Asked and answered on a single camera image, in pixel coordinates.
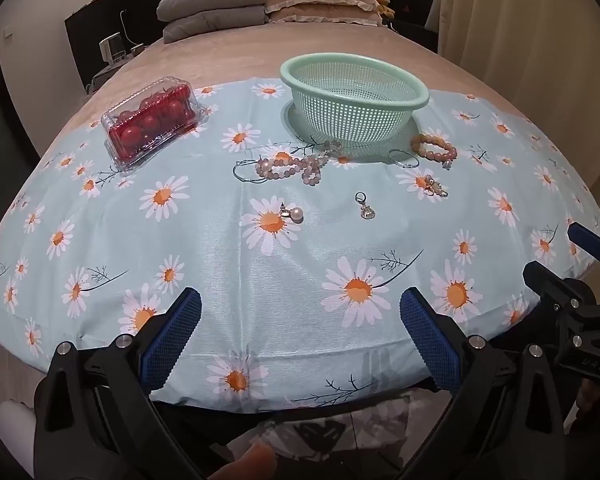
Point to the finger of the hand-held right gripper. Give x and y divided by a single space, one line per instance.
545 280
587 241

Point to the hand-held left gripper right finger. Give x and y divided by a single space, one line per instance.
430 340

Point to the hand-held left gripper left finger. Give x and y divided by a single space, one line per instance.
172 335

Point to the silver charm pendant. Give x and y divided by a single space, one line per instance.
366 213

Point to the pearl earring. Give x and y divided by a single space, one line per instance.
297 215

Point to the thin silver hoop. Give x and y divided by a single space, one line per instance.
390 156

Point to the green plastic colander basket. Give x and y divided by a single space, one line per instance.
350 105

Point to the person's left hand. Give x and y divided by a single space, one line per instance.
245 462

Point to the grey patterned clothing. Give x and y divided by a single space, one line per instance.
330 425

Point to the daisy print cloth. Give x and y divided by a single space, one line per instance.
305 270

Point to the cream curtain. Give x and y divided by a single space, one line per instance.
530 35

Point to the clear box of cherry tomatoes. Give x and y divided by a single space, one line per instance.
150 120

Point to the beige bedspread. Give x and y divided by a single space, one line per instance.
205 60

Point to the white bedside device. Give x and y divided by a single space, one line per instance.
111 49

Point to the yellow plush toy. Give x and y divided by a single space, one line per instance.
384 6

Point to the black headboard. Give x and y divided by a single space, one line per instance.
85 35

